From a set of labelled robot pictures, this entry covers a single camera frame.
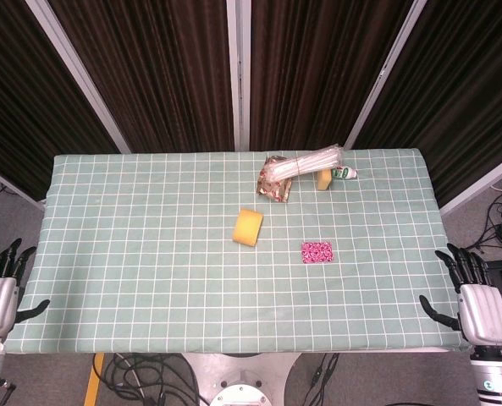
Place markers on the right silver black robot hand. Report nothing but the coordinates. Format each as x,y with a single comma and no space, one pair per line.
483,313

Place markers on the pink patterned rectangular block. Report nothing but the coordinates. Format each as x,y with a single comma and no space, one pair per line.
317,252

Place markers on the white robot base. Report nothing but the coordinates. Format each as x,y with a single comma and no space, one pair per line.
242,380

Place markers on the yellow floor tape strip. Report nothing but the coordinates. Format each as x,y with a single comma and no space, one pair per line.
94,380

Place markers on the green checked tablecloth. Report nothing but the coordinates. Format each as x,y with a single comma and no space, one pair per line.
149,254

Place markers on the small white green-label bottle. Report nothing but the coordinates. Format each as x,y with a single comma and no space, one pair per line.
343,172

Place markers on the small yellow sponge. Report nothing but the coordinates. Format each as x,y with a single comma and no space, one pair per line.
323,181

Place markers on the dark brown curtain panel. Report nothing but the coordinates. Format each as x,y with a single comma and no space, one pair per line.
466,84
149,63
22,84
318,63

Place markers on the bundle of clear straws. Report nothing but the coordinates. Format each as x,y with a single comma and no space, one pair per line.
301,164

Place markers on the gold foil snack packet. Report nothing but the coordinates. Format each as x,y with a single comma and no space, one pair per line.
276,190

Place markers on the large yellow sponge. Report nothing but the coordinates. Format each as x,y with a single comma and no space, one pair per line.
247,227

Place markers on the silver partition bottom rail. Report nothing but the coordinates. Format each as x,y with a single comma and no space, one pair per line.
11,186
483,182

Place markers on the silver partition post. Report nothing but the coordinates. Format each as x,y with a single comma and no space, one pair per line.
379,84
238,84
85,84

